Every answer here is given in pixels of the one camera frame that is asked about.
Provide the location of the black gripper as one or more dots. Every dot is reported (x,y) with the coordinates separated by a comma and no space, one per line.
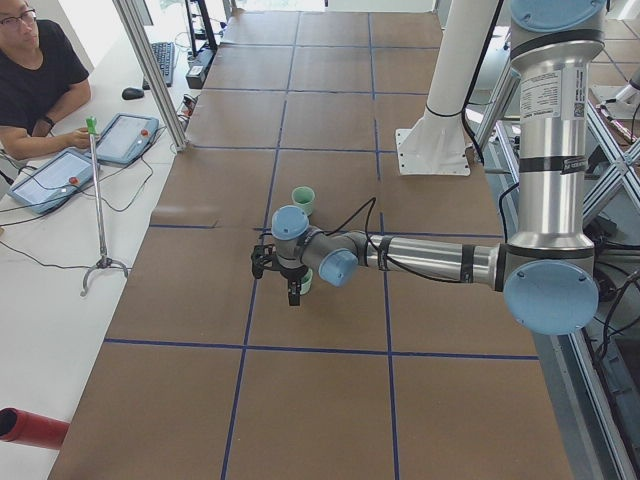
(291,273)

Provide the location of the pale green cup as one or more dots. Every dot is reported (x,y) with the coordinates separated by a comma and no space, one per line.
(306,282)
(304,198)

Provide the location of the metal stand with green top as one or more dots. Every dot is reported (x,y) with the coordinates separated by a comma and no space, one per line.
(104,262)

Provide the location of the far blue teach pendant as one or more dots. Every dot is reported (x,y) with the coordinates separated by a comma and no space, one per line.
(125,138)

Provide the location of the blue teach pendant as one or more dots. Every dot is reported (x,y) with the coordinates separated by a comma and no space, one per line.
(54,183)
(125,138)

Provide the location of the black computer mouse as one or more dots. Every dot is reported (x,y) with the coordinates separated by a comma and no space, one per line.
(131,93)

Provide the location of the near blue teach pendant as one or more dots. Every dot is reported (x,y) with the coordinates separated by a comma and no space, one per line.
(54,183)

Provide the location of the black keyboard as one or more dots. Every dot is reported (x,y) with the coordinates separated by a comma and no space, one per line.
(164,53)

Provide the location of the red tube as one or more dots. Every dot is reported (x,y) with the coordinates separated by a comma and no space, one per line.
(27,428)

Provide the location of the person in black shirt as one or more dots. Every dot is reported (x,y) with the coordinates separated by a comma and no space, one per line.
(42,82)

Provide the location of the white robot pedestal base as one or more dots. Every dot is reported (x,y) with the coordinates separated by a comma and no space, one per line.
(435,145)

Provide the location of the aluminium frame rail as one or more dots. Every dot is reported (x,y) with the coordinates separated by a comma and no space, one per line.
(135,31)

